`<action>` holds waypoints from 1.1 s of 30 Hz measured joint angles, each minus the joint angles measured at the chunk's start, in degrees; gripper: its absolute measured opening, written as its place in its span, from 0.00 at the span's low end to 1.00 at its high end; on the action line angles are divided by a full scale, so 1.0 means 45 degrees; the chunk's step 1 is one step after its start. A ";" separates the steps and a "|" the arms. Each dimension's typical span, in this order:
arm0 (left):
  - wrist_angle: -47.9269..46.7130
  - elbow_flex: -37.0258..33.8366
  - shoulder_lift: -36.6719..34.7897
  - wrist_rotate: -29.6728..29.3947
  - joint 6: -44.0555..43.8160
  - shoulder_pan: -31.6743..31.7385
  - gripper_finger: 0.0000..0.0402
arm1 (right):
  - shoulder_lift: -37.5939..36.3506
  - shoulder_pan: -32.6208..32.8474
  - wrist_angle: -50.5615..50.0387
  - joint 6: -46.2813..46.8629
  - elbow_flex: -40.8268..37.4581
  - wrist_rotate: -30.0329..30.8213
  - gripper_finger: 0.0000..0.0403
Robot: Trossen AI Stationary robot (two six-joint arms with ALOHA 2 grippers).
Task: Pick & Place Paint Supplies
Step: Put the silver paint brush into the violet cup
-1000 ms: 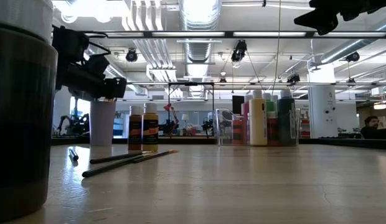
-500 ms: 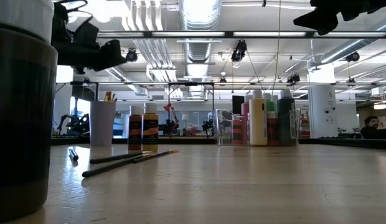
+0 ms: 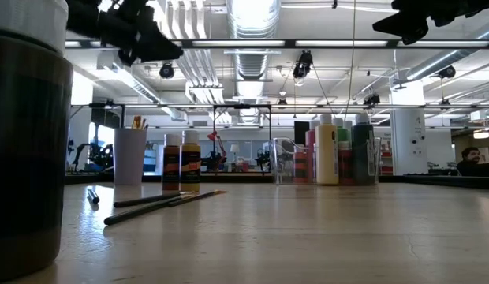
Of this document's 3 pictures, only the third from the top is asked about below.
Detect person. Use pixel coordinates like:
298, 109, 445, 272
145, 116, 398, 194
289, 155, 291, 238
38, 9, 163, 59
456, 146, 489, 178

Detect large pink paint bottle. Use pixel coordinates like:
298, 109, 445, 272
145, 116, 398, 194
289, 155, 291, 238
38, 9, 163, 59
305, 119, 318, 185

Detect small ochre paint bottle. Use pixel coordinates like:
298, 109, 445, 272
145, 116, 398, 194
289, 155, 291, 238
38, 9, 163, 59
180, 129, 202, 193

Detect black ceiling spotlight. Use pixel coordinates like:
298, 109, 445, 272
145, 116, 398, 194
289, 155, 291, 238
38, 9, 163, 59
362, 92, 383, 107
292, 50, 315, 80
437, 65, 457, 80
158, 61, 176, 80

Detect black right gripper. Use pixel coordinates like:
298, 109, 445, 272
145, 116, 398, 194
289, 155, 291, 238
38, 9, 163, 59
371, 0, 467, 46

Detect small red paint bottle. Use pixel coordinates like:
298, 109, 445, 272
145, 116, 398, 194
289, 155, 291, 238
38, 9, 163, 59
297, 151, 308, 184

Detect black overhead light bar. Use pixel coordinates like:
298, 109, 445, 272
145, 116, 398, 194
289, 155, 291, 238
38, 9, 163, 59
65, 38, 489, 50

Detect silver ventilation duct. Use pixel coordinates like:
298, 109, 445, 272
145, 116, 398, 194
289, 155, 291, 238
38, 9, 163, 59
225, 0, 282, 82

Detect background black rig frame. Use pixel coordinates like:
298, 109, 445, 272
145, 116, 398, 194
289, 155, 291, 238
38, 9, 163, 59
211, 103, 273, 174

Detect long black ceiling rail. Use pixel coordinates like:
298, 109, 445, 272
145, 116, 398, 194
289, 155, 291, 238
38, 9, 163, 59
69, 103, 489, 110

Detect black background screen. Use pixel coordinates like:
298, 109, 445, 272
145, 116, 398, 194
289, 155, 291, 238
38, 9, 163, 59
293, 120, 311, 148

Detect large teal paint bottle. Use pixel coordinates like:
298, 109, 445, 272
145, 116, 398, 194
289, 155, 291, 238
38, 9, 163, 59
350, 112, 375, 185

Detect lavender plastic cup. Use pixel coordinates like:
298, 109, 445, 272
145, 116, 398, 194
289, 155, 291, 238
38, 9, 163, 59
112, 127, 147, 187

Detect black paintbrush pale bristles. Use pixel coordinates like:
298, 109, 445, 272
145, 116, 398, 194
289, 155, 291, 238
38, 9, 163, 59
113, 191, 195, 209

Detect small brown paint bottle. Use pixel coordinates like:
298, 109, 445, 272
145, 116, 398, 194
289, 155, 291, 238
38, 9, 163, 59
162, 133, 182, 192

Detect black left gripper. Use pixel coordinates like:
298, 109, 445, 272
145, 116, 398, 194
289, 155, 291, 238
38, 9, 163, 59
97, 0, 185, 66

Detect black fan paintbrush orange bristles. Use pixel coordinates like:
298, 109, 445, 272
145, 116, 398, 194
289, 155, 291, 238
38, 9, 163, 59
167, 189, 228, 208

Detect red desk lamp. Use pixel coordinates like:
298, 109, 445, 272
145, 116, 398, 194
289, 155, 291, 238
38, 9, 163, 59
207, 129, 229, 171

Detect black wall panel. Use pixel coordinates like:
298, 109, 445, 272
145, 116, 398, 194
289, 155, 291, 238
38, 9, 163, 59
91, 106, 124, 129

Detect clear plastic bin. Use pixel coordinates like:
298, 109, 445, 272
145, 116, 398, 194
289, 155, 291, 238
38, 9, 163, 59
269, 136, 383, 186

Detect white round pillar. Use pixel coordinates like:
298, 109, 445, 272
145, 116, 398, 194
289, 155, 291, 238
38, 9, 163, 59
390, 106, 427, 176

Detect magenta paint bottle black label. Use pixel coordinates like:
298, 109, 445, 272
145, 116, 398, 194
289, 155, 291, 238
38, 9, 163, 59
338, 140, 353, 185

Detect thin black paintbrush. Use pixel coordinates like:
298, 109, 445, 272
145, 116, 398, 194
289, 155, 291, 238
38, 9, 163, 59
103, 196, 186, 226

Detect large yellow paint bottle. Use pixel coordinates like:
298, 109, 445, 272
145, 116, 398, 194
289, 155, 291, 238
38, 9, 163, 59
315, 113, 341, 186

